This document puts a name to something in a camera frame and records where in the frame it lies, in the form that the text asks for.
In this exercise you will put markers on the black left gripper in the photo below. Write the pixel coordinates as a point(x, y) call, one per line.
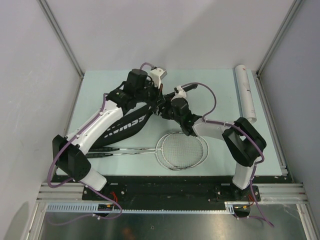
point(159, 98)

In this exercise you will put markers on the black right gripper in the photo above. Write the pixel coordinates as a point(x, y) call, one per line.
point(167, 104)

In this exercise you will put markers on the black Crossway racket bag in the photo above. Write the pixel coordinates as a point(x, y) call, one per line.
point(135, 116)

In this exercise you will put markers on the black white badminton racket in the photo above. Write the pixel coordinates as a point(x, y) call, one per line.
point(180, 150)

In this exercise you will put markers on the white shuttlecock tube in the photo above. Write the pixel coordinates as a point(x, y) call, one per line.
point(245, 94)

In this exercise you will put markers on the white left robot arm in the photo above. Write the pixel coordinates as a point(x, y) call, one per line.
point(70, 151)

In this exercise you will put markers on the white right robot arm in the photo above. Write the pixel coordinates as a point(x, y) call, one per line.
point(244, 142)

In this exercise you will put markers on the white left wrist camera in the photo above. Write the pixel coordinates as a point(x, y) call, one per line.
point(157, 74)

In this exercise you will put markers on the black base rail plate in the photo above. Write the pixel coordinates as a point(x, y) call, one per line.
point(175, 193)

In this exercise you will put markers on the white slotted cable duct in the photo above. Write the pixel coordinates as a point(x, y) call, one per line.
point(102, 208)

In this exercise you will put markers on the left aluminium frame post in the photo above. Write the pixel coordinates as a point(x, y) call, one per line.
point(52, 20)

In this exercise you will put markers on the aluminium frame post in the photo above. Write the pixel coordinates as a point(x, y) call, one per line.
point(52, 20)
point(280, 34)

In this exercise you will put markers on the right aluminium frame post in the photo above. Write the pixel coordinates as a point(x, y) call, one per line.
point(280, 34)

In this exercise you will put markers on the aluminium frame rail right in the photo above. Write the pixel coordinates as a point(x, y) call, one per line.
point(290, 193)

